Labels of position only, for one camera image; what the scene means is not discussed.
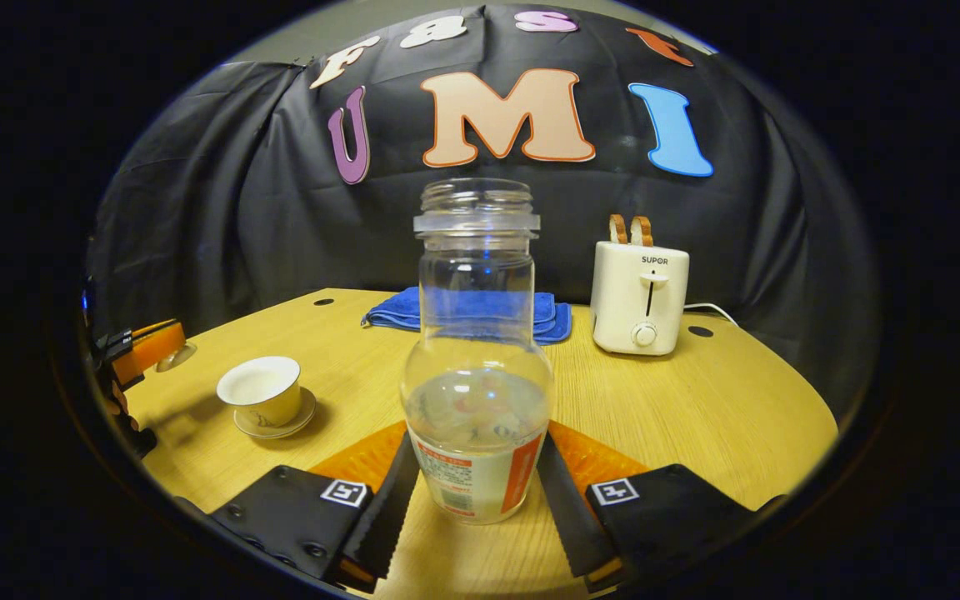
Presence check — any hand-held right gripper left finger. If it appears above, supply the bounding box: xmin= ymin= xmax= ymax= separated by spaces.
xmin=209 ymin=421 xmax=421 ymax=594

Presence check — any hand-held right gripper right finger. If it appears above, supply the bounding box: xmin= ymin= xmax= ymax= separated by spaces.
xmin=537 ymin=421 xmax=789 ymax=594

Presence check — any clear plastic water bottle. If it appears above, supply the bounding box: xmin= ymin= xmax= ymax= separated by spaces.
xmin=400 ymin=177 xmax=554 ymax=526

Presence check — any white teacup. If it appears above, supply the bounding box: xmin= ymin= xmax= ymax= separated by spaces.
xmin=216 ymin=356 xmax=303 ymax=428

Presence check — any white saucer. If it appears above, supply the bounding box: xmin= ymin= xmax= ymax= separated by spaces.
xmin=233 ymin=386 xmax=318 ymax=440

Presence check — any black backdrop cloth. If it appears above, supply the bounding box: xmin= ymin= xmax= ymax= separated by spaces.
xmin=84 ymin=4 xmax=881 ymax=418

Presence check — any folded blue towel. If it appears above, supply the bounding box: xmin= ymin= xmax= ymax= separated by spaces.
xmin=361 ymin=287 xmax=573 ymax=345

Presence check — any white toaster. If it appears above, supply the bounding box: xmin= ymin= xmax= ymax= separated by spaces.
xmin=590 ymin=240 xmax=690 ymax=357

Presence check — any white toaster cable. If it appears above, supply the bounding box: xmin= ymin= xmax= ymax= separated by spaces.
xmin=683 ymin=302 xmax=739 ymax=328

